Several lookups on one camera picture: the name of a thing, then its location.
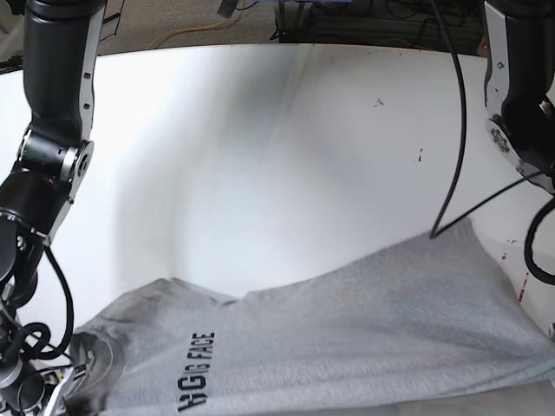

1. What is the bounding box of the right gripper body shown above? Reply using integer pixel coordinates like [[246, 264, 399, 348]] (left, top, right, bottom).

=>
[[1, 360, 87, 415]]

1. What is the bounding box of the grey Hugging Face T-shirt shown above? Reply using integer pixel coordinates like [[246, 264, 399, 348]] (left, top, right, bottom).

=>
[[68, 221, 554, 415]]

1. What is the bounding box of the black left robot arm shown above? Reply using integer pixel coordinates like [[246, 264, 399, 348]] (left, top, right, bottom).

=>
[[483, 1, 554, 194]]

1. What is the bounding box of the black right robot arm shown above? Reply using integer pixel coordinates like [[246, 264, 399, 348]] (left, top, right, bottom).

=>
[[1, 1, 106, 415]]

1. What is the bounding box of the red tape rectangle marker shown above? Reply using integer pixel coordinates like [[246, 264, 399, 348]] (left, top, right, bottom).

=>
[[499, 239, 530, 303]]

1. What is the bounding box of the yellow cable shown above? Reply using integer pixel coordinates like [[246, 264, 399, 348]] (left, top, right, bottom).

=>
[[149, 19, 231, 51]]

